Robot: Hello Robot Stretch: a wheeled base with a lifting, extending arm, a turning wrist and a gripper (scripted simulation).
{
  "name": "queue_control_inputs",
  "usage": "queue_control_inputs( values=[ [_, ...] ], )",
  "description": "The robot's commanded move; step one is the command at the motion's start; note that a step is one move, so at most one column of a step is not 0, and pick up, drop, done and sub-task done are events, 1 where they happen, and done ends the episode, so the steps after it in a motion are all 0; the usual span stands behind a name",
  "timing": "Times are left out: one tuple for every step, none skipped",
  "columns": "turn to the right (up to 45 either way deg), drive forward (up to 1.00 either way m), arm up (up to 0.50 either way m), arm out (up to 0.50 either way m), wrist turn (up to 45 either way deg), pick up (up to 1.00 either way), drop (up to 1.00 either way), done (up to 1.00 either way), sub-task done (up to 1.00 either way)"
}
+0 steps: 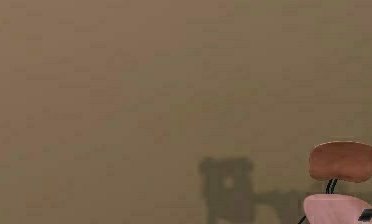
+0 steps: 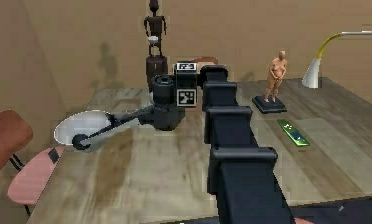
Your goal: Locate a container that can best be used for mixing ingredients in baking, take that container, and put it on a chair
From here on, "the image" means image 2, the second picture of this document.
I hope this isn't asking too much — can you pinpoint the green remote control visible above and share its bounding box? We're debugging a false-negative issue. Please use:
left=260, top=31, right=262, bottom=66
left=276, top=118, right=311, bottom=148

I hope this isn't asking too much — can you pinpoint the white lamp yellow neck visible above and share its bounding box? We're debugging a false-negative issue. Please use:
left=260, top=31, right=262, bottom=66
left=301, top=30, right=372, bottom=90

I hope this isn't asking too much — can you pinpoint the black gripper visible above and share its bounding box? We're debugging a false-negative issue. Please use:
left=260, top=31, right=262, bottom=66
left=71, top=74, right=187, bottom=152

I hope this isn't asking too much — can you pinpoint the brown and pink chair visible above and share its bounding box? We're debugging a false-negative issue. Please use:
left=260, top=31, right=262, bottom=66
left=0, top=109, right=67, bottom=218

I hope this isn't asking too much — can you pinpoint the tan human figurine black base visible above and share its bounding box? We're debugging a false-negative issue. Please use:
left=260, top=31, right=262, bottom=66
left=251, top=50, right=289, bottom=115

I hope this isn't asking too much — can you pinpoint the white bowl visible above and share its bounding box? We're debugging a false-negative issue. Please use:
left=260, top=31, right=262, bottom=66
left=53, top=109, right=129, bottom=153

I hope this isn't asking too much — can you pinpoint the dark brown figure statue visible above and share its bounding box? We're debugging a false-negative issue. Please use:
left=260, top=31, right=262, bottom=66
left=143, top=0, right=169, bottom=93

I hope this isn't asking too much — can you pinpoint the wooden table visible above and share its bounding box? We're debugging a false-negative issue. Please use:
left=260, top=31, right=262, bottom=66
left=25, top=77, right=372, bottom=224

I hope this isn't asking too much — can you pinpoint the reddish brown chair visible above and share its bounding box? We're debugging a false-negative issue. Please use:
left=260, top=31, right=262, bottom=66
left=190, top=56, right=219, bottom=67

